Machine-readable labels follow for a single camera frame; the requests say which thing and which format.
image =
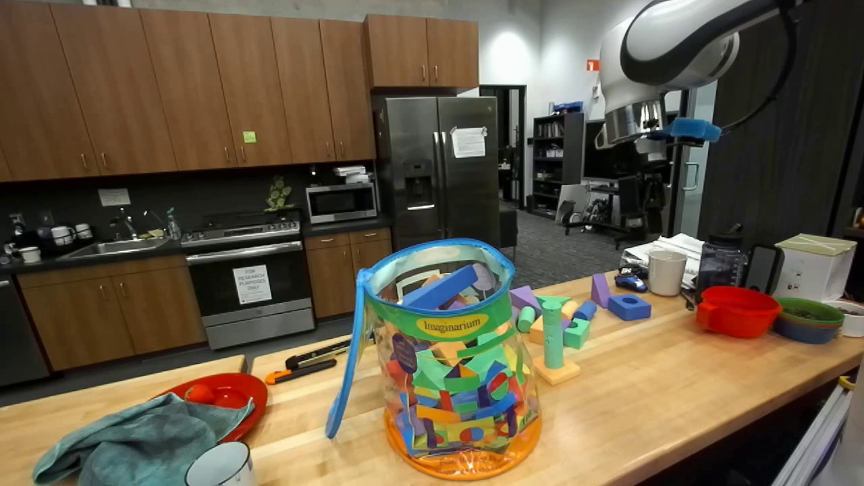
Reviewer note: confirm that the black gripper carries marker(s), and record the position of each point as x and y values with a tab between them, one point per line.
643	180

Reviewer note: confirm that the green foam cylinder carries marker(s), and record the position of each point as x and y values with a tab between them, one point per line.
553	338

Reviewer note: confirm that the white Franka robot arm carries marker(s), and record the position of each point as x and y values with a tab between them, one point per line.
683	35

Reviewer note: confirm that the clear bag of foam blocks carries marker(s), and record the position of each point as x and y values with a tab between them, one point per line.
449	380

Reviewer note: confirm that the white paper cup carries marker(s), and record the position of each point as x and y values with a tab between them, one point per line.
664	273

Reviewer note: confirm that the dark blue small object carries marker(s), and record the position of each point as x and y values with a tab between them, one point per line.
632	281

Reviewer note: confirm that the black television screen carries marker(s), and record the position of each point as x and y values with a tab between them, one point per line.
603	162

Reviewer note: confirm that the purple tall foam block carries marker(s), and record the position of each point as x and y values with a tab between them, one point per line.
599	289

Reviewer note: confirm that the blue foam block with hole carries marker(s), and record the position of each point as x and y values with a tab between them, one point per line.
628	309

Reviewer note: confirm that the black mesh container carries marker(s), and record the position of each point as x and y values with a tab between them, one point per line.
721	265

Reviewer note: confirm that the blue small foam block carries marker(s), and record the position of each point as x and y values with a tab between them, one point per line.
587	312

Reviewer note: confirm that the dark shelving unit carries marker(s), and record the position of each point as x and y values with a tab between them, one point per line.
553	162

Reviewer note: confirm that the black flat device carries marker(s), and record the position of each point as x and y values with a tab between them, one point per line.
761	269

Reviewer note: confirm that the red plastic bowl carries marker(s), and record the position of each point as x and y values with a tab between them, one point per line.
734	313

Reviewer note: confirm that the green foam cube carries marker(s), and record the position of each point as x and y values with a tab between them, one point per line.
578	334

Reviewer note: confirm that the yellow foam block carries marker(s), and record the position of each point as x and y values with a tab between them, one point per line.
537	331

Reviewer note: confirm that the mint green rounded foam block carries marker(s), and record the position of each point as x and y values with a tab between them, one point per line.
524	319

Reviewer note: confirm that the white box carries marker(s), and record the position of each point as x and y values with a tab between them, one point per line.
813	269

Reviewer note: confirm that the green plastic bowl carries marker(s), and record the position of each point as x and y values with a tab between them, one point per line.
811	312

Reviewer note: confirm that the blue plastic bowl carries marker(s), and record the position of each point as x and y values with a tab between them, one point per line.
805	334

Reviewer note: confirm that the white paper on refrigerator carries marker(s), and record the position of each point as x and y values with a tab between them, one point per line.
468	141

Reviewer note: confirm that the stainless steel refrigerator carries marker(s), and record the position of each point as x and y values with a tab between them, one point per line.
436	172

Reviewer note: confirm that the white round container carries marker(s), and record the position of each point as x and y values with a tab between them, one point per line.
853	319

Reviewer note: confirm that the brown cabinet above refrigerator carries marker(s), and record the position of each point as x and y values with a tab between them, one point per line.
421	50

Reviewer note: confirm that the silver microwave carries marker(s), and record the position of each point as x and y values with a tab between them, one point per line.
341	203

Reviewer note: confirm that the narrow brown base cabinet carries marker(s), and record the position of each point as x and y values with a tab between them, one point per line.
337	270

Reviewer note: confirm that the orange and black hand tool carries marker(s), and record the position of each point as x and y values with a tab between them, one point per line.
306	362

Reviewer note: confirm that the small green plant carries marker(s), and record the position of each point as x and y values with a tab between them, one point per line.
279	196

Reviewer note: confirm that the white paper on oven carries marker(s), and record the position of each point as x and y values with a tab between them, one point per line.
252	284

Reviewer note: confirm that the stainless steel oven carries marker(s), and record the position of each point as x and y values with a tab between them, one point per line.
250	293

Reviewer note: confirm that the green sticker on cabinet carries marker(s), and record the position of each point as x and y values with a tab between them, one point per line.
250	137

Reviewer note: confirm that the red bowl left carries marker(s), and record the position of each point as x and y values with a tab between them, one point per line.
224	393

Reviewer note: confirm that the white enamel mug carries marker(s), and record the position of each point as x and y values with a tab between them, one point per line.
220	466

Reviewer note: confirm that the kitchen sink with faucet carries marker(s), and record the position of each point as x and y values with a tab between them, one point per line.
116	240

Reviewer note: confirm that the wide brown base cabinet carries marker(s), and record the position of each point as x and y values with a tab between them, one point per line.
111	313

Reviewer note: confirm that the teal cloth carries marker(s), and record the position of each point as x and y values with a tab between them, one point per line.
136	447

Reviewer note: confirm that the black dishwasher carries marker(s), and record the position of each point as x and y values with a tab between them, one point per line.
19	334

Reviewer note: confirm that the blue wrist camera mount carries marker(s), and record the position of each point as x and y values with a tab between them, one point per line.
694	131

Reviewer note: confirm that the long brown wall cabinets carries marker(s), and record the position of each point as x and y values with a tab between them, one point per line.
178	84

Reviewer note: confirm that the white wall outlet plate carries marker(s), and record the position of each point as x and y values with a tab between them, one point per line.
113	197

